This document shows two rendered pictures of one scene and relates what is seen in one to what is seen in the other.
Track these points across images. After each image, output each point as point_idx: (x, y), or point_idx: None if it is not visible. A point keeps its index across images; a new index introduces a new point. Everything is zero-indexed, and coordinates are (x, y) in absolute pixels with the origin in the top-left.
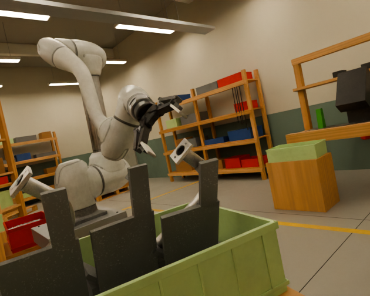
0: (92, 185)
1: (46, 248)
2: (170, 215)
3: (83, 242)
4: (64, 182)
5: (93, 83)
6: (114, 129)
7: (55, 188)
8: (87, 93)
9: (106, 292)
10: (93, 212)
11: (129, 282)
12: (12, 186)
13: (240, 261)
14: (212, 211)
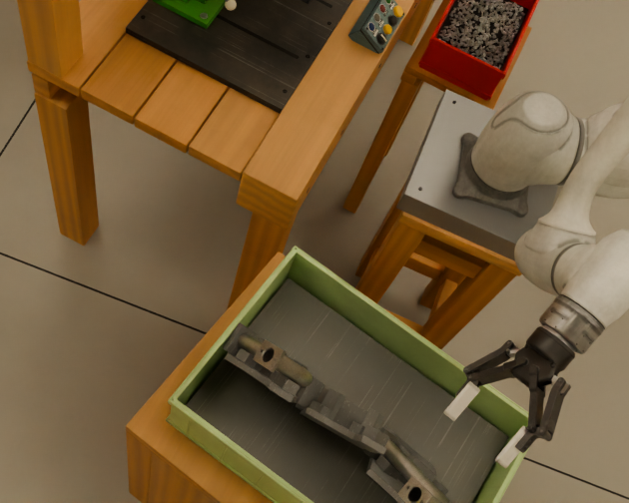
0: (535, 177)
1: (267, 383)
2: (375, 480)
3: (374, 311)
4: (498, 141)
5: None
6: (538, 266)
7: (489, 122)
8: (606, 143)
9: (261, 467)
10: (504, 200)
11: (280, 481)
12: (265, 346)
13: None
14: None
